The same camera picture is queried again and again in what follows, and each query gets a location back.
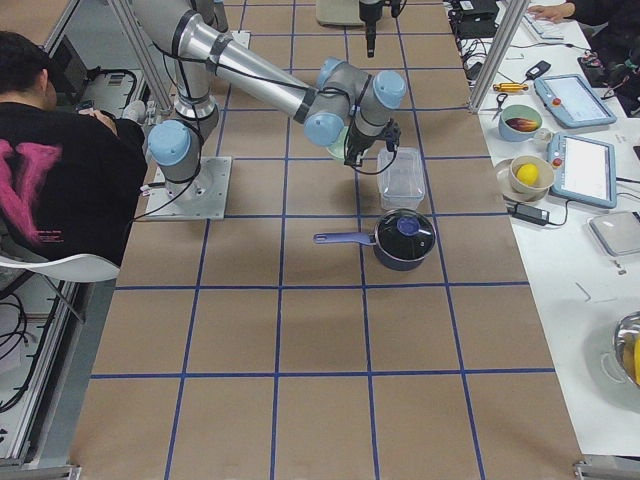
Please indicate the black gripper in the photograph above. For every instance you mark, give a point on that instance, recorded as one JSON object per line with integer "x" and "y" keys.
{"x": 356, "y": 142}

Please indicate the green ceramic bowl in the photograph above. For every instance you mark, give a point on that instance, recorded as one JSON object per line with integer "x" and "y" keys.
{"x": 337, "y": 148}

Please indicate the light blue bowl with fruit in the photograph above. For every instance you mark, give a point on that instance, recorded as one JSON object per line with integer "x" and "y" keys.
{"x": 519, "y": 123}

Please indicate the beige bowl on plate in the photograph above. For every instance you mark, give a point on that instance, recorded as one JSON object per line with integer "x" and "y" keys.
{"x": 514, "y": 190}

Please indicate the glass bowl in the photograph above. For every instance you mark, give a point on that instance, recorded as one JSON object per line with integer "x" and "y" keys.
{"x": 621, "y": 362}

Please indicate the hand of seated person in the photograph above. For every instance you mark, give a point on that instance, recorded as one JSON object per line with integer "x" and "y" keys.
{"x": 553, "y": 13}

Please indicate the clear plastic container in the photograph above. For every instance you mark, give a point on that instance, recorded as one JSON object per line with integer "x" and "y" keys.
{"x": 402, "y": 185}

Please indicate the blue saucepan with glass lid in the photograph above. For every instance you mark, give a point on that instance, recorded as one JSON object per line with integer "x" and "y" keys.
{"x": 401, "y": 239}

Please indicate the black scissors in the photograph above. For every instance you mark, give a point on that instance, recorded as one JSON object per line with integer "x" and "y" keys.
{"x": 500, "y": 101}

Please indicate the white keyboard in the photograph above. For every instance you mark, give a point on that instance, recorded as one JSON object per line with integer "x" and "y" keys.
{"x": 546, "y": 30}

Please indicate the yellow lemon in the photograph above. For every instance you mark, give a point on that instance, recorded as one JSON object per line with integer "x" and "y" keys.
{"x": 527, "y": 174}

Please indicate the black car key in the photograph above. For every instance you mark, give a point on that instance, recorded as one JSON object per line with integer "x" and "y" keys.
{"x": 537, "y": 70}

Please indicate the black power adapter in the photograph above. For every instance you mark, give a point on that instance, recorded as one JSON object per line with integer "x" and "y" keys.
{"x": 529, "y": 214}

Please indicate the far blue teach pendant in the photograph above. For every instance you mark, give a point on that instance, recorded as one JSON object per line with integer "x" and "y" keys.
{"x": 572, "y": 102}

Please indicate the blue teach pendant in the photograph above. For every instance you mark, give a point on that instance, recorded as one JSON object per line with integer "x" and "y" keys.
{"x": 572, "y": 102}
{"x": 584, "y": 169}

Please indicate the near blue teach pendant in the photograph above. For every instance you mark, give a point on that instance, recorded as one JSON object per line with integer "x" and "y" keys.
{"x": 584, "y": 169}

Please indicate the person in black shirt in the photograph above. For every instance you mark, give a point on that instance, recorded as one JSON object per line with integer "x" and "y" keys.
{"x": 70, "y": 182}

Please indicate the white chair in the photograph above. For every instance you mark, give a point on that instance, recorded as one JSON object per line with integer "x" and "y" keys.
{"x": 81, "y": 268}

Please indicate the yellow handled tool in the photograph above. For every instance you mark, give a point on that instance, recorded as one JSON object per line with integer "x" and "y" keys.
{"x": 510, "y": 87}

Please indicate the aluminium frame post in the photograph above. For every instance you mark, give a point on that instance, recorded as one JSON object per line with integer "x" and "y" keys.
{"x": 512, "y": 15}

